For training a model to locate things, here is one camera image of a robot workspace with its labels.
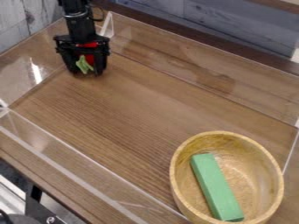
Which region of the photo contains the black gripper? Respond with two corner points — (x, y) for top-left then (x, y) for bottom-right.
(54, 35), (110, 76)

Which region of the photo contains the red toy strawberry green stem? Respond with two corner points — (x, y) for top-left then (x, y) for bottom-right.
(77, 42), (99, 74)

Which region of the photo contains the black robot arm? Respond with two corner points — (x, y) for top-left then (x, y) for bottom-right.
(54, 0), (110, 76)

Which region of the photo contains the green rectangular block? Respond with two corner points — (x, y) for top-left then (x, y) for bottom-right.
(192, 153), (245, 222)

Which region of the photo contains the black metal stand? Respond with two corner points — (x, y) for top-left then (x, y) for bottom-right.
(25, 185), (67, 224)

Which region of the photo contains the wooden bowl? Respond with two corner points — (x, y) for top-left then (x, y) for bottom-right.
(170, 130), (285, 224)

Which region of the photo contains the black cable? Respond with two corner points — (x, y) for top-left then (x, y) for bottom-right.
(89, 3), (109, 23)

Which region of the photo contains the clear acrylic enclosure wall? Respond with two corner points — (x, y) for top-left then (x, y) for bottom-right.
(0, 13), (299, 224)

